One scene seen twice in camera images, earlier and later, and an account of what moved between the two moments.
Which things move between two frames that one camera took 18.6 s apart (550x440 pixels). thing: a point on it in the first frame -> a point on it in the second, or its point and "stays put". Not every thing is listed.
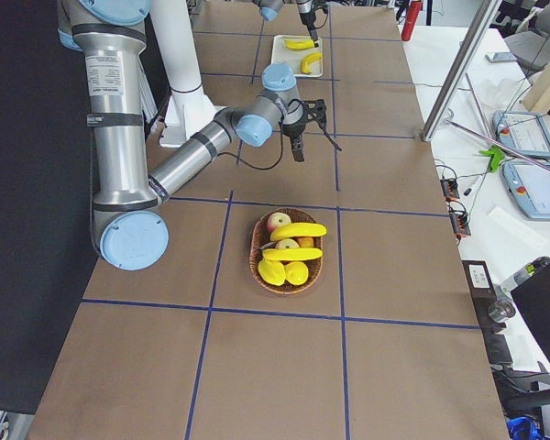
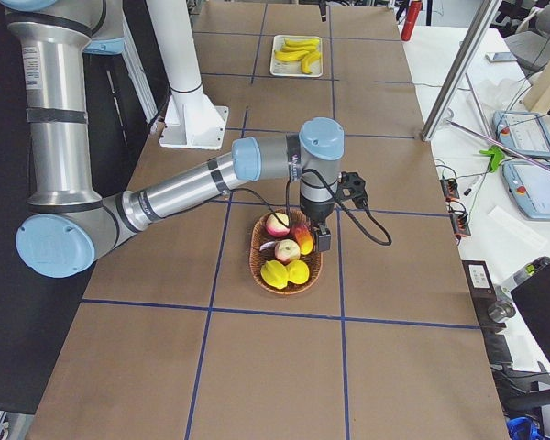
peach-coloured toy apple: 277,220 stays put
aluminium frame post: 460,67 stays put
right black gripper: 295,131 -> 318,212
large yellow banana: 307,59 stays put
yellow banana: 298,229 -> 291,55
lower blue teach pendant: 541,192 stays put
